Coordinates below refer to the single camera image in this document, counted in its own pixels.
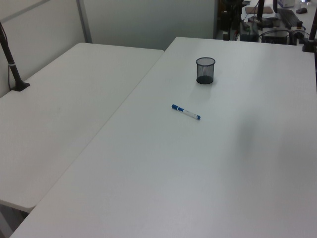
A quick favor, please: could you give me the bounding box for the blue white marker pen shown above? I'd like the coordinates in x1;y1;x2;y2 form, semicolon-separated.
171;104;202;120

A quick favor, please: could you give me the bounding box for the black mesh pen cup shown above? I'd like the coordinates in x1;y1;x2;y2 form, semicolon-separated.
195;57;216;84

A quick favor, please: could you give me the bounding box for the dark electronic device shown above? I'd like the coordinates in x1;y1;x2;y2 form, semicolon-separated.
238;21;259;42

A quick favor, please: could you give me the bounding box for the brown desk mat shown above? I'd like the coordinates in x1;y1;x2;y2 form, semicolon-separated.
244;6;272;16

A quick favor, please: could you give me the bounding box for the grey metal box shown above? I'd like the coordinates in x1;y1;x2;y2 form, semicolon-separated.
262;27;290;45

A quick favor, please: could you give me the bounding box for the black monitor stand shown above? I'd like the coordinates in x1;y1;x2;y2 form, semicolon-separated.
247;0;273;28

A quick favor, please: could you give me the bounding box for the black computer keyboard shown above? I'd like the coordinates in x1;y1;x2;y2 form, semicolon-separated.
277;8;300;27

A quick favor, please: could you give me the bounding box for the white cardboard box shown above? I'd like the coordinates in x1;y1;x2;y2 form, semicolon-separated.
277;0;296;8

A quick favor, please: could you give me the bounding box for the black pole with table clamp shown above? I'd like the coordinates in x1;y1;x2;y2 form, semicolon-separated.
301;13;317;53

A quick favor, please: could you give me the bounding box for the grey metal partition post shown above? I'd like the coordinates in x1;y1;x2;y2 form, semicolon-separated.
75;0;93;44

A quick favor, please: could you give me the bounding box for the black camera stand flat base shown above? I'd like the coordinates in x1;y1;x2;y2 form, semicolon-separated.
0;21;31;93

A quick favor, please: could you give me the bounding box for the small black white camera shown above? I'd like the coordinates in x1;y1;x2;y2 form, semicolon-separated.
288;21;306;38

